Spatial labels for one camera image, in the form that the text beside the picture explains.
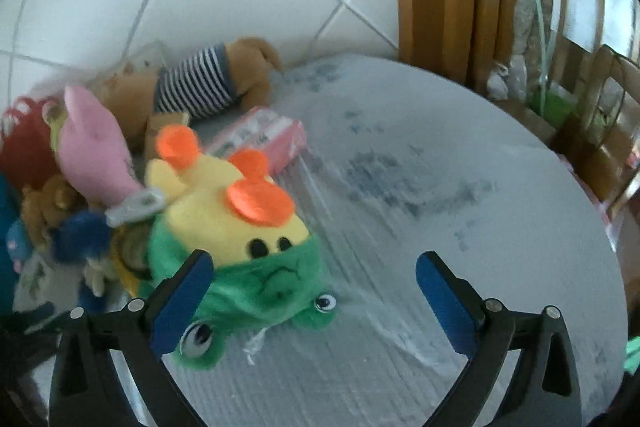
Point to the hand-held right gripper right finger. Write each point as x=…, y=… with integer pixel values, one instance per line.
x=445, y=307

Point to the small brown bear plush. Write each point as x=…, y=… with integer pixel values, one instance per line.
x=45, y=207

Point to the brown capybara plush striped shirt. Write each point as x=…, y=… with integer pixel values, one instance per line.
x=195, y=79

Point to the green frog yellow duck plush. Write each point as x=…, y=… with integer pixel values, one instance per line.
x=240, y=217

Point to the blue plastic container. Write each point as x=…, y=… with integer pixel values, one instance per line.
x=5, y=257

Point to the pink tissue packet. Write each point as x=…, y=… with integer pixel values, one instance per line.
x=280, y=139

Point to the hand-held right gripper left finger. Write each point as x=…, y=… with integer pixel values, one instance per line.
x=182, y=302

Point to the pink pig plush blue body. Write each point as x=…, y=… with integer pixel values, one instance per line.
x=17, y=242

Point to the red carry case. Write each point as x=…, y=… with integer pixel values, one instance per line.
x=25, y=147

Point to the pink plush toy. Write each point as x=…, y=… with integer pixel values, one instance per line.
x=92, y=152

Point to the wooden chair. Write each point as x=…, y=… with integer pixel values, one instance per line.
x=600, y=132

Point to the small yellow toy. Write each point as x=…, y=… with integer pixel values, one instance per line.
x=131, y=257

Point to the blue fuzzy brush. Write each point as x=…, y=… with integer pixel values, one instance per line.
x=80, y=237

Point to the white plastic bag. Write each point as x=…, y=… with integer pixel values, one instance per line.
x=505, y=79

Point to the green plastic object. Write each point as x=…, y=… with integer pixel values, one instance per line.
x=555, y=104

